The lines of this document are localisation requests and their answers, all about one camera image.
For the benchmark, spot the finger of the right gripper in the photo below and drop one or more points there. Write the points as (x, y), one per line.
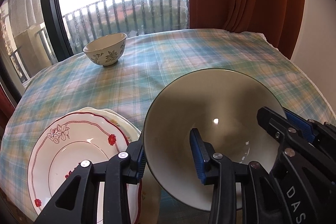
(312, 130)
(279, 128)

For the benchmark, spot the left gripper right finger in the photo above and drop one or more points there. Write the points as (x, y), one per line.
(213, 168)

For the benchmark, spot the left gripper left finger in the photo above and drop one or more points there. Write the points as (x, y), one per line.
(76, 201)

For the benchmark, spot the large beaded yellow-flower plate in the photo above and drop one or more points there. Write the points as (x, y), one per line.
(143, 198)

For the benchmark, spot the bowl blue pattern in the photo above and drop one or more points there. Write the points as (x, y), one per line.
(217, 102)

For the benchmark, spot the small red-rimmed white plate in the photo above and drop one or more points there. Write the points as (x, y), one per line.
(63, 145)

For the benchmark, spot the floral bowl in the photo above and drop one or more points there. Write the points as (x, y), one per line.
(106, 50)

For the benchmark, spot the ceramic bowl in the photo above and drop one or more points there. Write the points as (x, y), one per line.
(251, 146)

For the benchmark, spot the plaid tablecloth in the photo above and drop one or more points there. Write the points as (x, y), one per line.
(149, 63)

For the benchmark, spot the left red curtain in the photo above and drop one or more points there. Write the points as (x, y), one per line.
(6, 109)

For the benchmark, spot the balcony metal railing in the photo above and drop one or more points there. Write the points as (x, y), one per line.
(133, 17)

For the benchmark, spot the white hanging laundry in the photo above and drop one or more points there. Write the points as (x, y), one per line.
(24, 14)

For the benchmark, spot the black window frame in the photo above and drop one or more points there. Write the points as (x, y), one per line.
(55, 28)

